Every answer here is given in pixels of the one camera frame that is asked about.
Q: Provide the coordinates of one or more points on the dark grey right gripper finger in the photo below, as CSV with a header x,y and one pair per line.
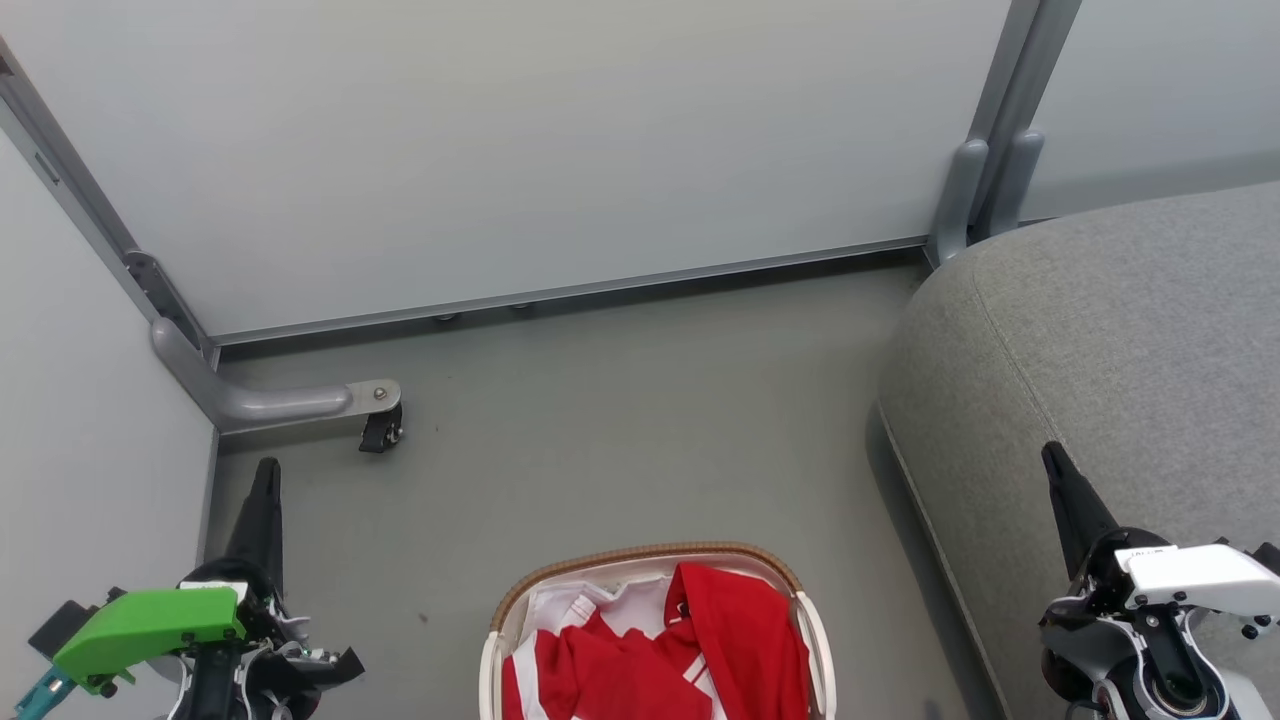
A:
x,y
1082,510

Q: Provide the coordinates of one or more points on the grey partition bottom rail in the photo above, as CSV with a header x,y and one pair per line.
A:
x,y
570,292

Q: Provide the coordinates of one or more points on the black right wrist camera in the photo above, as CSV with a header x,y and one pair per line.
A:
x,y
1268,557

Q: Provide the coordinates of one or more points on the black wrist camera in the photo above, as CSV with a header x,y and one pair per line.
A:
x,y
1268,557
62,625

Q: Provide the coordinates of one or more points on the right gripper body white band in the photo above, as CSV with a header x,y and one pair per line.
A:
x,y
1190,580

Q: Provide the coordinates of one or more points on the teal left camera connector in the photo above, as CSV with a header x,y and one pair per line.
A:
x,y
38,695

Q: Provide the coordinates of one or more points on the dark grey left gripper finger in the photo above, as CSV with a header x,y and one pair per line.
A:
x,y
260,530

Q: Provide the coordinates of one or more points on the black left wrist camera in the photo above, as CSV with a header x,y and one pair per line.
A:
x,y
62,625

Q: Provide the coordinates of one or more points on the grey partition corner post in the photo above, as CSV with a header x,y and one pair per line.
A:
x,y
80,195

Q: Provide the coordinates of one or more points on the red jersey black white trim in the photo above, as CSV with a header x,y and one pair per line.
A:
x,y
600,675

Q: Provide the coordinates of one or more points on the white laundry basket wicker rim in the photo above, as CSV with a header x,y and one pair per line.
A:
x,y
640,568

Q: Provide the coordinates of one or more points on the grey fabric sofa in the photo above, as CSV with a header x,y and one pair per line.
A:
x,y
1100,360

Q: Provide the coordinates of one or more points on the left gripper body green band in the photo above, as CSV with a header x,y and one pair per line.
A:
x,y
140,625

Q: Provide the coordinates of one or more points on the grey partition foot with plate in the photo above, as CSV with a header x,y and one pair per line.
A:
x,y
260,402

